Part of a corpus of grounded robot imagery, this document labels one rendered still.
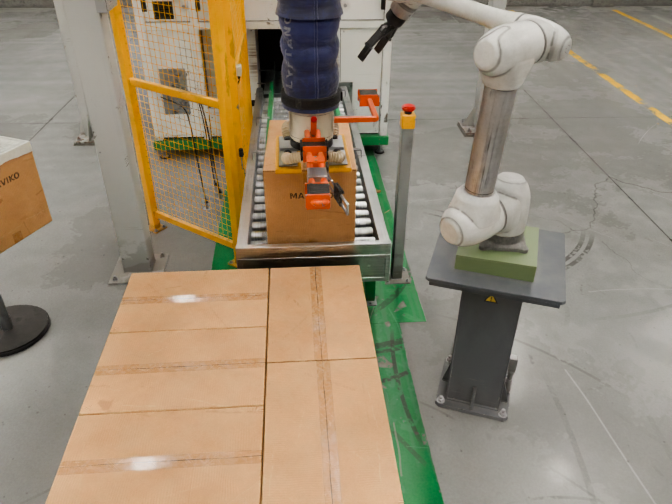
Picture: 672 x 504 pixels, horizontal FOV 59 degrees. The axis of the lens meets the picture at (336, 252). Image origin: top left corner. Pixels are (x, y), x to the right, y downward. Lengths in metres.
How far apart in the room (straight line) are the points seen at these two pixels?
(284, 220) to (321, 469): 1.21
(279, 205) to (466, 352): 1.02
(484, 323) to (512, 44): 1.14
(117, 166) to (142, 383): 1.51
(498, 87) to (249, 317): 1.25
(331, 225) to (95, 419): 1.26
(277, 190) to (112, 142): 1.07
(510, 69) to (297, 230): 1.26
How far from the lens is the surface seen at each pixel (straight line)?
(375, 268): 2.75
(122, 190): 3.42
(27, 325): 3.48
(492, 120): 1.95
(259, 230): 2.97
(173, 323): 2.40
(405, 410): 2.75
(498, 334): 2.52
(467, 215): 2.07
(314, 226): 2.68
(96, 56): 3.18
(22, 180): 2.95
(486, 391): 2.74
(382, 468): 1.87
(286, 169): 2.25
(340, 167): 2.26
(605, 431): 2.91
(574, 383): 3.07
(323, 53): 2.18
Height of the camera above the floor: 2.03
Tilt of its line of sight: 33 degrees down
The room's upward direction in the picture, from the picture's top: straight up
